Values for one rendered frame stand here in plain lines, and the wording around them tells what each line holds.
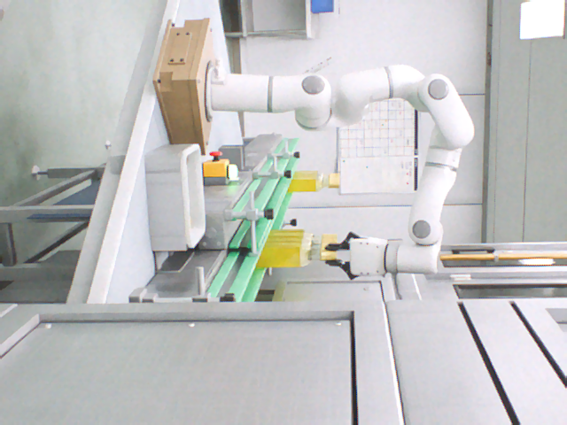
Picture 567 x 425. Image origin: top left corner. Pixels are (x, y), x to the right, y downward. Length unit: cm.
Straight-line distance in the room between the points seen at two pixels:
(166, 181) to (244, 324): 75
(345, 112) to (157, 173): 55
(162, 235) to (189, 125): 31
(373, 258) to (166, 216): 58
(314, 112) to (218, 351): 108
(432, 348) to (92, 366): 37
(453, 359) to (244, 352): 23
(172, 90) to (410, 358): 109
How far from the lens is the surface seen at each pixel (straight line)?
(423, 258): 182
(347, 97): 180
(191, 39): 178
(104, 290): 134
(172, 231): 160
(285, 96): 177
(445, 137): 178
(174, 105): 172
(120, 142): 168
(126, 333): 88
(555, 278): 232
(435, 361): 74
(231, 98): 179
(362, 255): 187
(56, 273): 208
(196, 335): 85
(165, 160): 157
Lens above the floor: 119
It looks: 4 degrees down
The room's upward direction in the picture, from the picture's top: 89 degrees clockwise
